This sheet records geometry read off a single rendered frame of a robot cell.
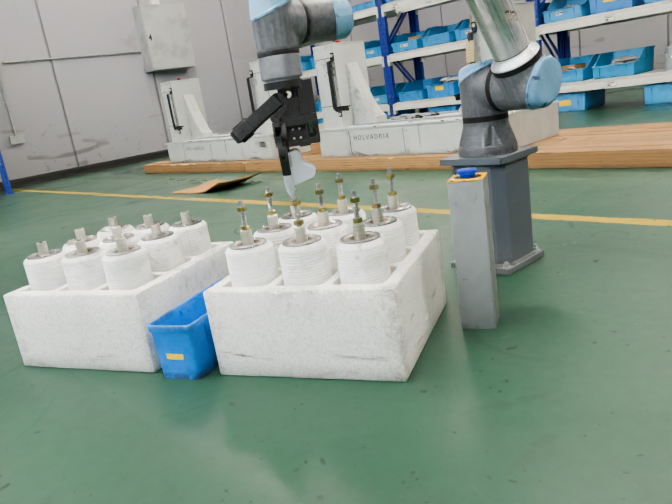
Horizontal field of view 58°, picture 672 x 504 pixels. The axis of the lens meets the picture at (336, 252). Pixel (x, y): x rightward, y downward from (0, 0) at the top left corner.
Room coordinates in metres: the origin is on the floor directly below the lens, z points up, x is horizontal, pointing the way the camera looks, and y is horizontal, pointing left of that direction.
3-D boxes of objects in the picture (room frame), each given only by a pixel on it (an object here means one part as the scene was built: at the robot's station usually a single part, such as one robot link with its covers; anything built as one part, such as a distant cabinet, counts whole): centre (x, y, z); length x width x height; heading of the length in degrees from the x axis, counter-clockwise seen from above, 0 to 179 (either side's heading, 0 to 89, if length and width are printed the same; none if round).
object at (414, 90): (7.14, -1.27, 0.36); 0.50 x 0.38 x 0.21; 132
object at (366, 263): (1.08, -0.05, 0.16); 0.10 x 0.10 x 0.18
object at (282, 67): (1.13, 0.05, 0.57); 0.08 x 0.08 x 0.05
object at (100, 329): (1.45, 0.52, 0.09); 0.39 x 0.39 x 0.18; 66
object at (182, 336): (1.27, 0.29, 0.06); 0.30 x 0.11 x 0.12; 156
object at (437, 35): (6.80, -1.54, 0.90); 0.50 x 0.38 x 0.21; 132
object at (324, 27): (1.20, -0.03, 0.64); 0.11 x 0.11 x 0.08; 32
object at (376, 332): (1.24, 0.01, 0.09); 0.39 x 0.39 x 0.18; 67
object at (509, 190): (1.59, -0.43, 0.15); 0.19 x 0.19 x 0.30; 42
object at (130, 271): (1.29, 0.46, 0.16); 0.10 x 0.10 x 0.18
